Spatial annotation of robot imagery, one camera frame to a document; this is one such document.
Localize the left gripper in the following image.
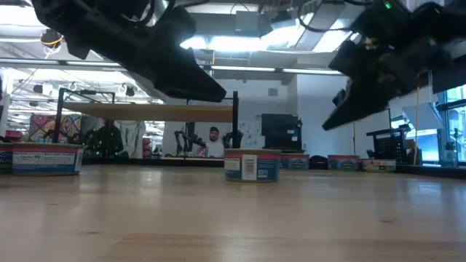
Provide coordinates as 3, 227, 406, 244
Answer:
31, 0, 227, 103

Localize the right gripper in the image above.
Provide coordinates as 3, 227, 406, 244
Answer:
322, 0, 456, 131

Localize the wooden shelf board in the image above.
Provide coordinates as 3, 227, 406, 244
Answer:
63, 101, 234, 123

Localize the wooden raised shelf platform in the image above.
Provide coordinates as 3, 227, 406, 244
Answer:
52, 87, 241, 151

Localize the white board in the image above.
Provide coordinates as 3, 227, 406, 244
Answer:
352, 111, 392, 156

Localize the Bumble Bee tuna can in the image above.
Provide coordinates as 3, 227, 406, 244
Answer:
360, 158, 397, 173

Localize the black monitor cart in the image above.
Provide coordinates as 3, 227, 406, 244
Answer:
261, 113, 305, 154

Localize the long ceiling light strip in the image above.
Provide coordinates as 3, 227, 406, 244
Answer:
0, 57, 123, 68
210, 65, 345, 76

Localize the person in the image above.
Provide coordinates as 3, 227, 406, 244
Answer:
203, 126, 226, 159

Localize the white hanging garment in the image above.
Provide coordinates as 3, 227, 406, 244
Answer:
115, 120, 147, 159

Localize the white angled panel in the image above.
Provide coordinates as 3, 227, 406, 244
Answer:
402, 101, 446, 132

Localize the grey ceiling box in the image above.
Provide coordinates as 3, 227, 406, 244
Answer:
234, 10, 272, 37

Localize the glass window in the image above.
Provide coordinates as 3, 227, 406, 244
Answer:
436, 85, 466, 165

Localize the colourful patterned cloth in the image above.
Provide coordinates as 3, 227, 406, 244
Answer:
28, 113, 82, 143

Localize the black wire basket cart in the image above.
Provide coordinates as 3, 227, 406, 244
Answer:
366, 125, 411, 164

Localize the yellow hanging cable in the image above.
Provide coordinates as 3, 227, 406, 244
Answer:
413, 72, 421, 165

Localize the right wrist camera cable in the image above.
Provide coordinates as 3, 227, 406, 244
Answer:
296, 0, 356, 34

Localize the white wall poster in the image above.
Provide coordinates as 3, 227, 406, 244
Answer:
240, 122, 262, 149

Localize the black aluminium table frame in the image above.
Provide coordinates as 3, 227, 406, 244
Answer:
78, 155, 466, 180

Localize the hanging cable reel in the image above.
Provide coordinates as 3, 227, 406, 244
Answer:
39, 28, 65, 50

